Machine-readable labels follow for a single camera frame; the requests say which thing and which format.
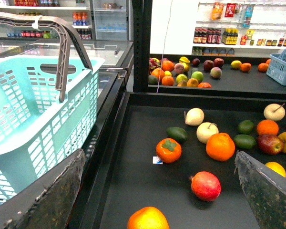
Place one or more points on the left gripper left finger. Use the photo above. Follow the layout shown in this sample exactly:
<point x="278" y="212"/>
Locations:
<point x="47" y="202"/>

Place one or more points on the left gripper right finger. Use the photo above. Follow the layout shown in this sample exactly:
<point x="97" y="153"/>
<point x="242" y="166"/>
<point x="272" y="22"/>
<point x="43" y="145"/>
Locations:
<point x="264" y="189"/>

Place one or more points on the yellow lemon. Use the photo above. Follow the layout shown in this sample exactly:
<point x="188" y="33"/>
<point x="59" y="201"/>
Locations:
<point x="277" y="168"/>

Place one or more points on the light teal shopping basket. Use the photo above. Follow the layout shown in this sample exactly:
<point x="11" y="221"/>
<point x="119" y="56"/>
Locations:
<point x="37" y="131"/>

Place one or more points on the grey basket handle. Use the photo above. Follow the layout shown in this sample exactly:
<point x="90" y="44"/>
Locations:
<point x="67" y="34"/>

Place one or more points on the red apple in cluster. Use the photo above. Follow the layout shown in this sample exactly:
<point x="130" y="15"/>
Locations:
<point x="270" y="144"/>

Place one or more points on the green lime lower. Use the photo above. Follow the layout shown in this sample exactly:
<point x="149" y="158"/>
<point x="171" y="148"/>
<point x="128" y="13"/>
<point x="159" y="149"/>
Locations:
<point x="244" y="141"/>

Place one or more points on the green lime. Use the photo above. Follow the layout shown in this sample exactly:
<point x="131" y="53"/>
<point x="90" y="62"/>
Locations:
<point x="245" y="127"/>
<point x="244" y="141"/>

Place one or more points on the red pomegranate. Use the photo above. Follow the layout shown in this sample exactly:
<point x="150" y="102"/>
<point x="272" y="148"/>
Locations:
<point x="206" y="186"/>

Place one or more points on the small orange in cluster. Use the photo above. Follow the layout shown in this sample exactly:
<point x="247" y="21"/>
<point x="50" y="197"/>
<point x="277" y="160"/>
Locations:
<point x="267" y="127"/>

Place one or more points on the large orange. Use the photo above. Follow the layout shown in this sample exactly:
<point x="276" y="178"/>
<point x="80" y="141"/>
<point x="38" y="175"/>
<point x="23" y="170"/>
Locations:
<point x="220" y="147"/>

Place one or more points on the green lime upper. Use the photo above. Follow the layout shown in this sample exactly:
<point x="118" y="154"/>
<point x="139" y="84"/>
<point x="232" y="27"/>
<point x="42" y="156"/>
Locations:
<point x="245" y="127"/>

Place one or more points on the white pear far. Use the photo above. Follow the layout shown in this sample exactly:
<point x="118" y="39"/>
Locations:
<point x="274" y="112"/>

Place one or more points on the white apple with stem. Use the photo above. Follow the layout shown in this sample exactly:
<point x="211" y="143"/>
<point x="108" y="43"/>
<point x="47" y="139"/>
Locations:
<point x="205" y="131"/>

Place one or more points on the orange fruit front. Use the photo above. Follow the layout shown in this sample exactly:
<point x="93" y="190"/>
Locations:
<point x="148" y="218"/>

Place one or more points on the white pear near basket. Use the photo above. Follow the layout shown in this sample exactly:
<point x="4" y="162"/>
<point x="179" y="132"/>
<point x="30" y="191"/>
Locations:
<point x="194" y="117"/>

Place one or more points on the orange persimmon with leaf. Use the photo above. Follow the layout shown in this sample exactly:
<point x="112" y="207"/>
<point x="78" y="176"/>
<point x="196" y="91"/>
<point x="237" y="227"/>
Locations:
<point x="168" y="150"/>

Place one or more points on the dark green avocado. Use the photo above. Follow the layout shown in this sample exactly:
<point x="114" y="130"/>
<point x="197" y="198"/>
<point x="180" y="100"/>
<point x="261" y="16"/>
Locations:
<point x="177" y="133"/>

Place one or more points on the white price tag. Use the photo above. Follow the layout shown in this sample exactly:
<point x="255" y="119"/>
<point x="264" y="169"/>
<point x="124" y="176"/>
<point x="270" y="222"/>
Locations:
<point x="157" y="160"/>

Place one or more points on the small blue basket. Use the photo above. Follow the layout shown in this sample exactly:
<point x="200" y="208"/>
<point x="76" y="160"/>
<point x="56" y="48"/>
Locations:
<point x="277" y="67"/>

